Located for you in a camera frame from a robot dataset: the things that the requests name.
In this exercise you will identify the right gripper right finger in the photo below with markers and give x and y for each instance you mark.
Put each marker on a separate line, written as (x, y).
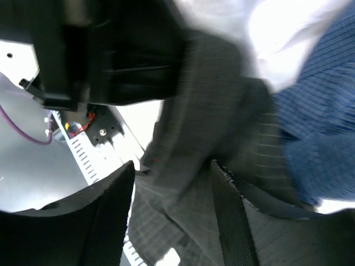
(257, 229)

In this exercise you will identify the white shirt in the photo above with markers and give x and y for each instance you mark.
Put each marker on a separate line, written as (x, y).
(277, 36)

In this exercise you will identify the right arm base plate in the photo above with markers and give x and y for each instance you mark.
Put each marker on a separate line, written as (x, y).
(105, 125)

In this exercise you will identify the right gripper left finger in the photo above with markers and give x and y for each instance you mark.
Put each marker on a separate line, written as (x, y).
(86, 228)

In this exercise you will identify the blue checked shirt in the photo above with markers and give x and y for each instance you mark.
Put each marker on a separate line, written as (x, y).
(316, 117)

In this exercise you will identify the black pinstripe shirt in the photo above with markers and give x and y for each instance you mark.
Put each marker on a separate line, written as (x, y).
(220, 125)

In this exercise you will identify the slotted cable duct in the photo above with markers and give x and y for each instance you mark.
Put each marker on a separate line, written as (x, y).
(94, 169)

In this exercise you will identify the aluminium mounting rail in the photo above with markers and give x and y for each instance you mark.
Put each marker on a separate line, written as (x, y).
(115, 147)

